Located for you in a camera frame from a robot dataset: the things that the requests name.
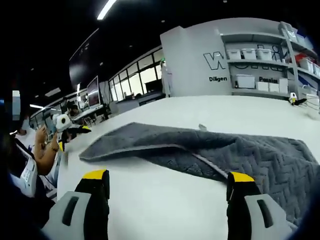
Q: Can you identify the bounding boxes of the grey textured towel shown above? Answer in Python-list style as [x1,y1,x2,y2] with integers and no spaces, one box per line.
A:
[78,121,320,227]

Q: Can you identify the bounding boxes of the person's left hand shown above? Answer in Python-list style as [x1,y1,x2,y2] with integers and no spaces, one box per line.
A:
[34,124,49,151]

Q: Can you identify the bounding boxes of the white computer desk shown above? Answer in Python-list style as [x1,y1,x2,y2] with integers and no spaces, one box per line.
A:
[71,104,105,121]

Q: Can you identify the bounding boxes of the computer monitor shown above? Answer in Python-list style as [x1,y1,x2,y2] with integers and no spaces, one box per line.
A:
[85,75,102,109]

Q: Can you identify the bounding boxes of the glass partition windows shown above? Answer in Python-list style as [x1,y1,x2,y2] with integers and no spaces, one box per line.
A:
[108,48,165,102]

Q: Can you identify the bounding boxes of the white hanging cloth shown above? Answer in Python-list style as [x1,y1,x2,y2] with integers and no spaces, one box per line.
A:
[160,60,174,98]

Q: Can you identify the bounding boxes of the spare gripper with yellow tips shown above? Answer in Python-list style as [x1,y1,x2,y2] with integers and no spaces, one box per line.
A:
[286,91,309,108]

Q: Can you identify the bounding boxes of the ceiling light strip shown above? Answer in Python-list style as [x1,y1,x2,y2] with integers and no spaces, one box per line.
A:
[96,0,118,21]

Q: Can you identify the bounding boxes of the grey metal shelf unit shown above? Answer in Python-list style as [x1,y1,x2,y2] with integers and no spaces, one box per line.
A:
[219,21,320,101]

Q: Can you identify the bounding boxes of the group of white storage bins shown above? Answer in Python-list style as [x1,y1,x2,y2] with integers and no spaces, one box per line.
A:
[225,29,320,95]

